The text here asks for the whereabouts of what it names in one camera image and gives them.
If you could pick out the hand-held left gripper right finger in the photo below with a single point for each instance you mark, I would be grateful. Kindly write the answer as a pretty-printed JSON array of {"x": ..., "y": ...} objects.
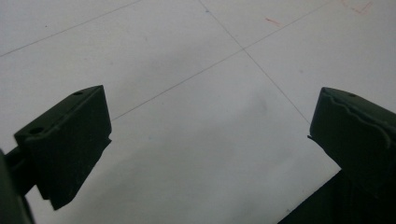
[{"x": 358, "y": 140}]

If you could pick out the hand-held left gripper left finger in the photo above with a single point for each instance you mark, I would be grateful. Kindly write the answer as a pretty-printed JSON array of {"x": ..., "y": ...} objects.
[{"x": 65, "y": 143}]

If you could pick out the white table cover sheet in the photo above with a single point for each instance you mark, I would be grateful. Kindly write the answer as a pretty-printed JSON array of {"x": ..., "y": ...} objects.
[{"x": 199, "y": 102}]

